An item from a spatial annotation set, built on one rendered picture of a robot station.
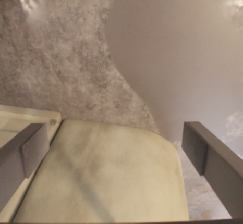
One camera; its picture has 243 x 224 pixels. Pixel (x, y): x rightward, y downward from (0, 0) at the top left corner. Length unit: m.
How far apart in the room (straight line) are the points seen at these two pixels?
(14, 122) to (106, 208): 0.67
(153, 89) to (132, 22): 0.30
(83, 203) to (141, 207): 0.22
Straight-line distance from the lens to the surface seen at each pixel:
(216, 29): 0.74
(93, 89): 0.85
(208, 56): 0.77
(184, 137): 0.16
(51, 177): 0.84
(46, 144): 0.17
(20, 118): 1.11
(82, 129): 0.96
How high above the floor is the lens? 0.66
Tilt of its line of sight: 50 degrees down
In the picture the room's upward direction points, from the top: 170 degrees counter-clockwise
